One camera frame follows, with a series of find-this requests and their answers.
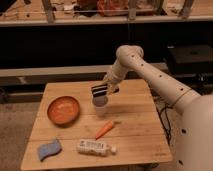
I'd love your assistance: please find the orange carrot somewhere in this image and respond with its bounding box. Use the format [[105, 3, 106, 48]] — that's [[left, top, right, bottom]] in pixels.
[[95, 121, 115, 139]]

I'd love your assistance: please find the long wooden bench shelf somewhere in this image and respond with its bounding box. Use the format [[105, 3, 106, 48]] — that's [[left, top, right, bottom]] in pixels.
[[0, 62, 170, 87]]

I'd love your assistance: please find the orange bowl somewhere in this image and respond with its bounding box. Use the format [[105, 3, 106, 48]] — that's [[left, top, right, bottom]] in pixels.
[[47, 96, 80, 125]]

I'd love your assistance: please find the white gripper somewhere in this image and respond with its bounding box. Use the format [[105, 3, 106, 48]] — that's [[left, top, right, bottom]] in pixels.
[[103, 75, 119, 94]]

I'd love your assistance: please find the blue sponge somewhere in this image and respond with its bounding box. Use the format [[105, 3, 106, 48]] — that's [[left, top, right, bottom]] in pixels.
[[37, 139, 62, 161]]

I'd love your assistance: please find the black box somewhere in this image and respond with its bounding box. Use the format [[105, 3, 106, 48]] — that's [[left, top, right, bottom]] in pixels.
[[165, 45, 213, 74]]

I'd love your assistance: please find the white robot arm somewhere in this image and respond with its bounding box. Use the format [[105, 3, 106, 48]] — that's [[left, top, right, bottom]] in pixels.
[[103, 45, 213, 171]]

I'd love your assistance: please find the wooden table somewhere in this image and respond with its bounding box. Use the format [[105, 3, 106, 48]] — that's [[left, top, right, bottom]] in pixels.
[[21, 79, 172, 171]]

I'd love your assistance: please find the white plastic bottle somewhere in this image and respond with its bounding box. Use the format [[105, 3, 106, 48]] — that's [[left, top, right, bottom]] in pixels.
[[76, 139, 117, 156]]

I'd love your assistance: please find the black cable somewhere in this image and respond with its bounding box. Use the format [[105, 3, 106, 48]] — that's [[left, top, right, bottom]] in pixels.
[[156, 99, 174, 146]]

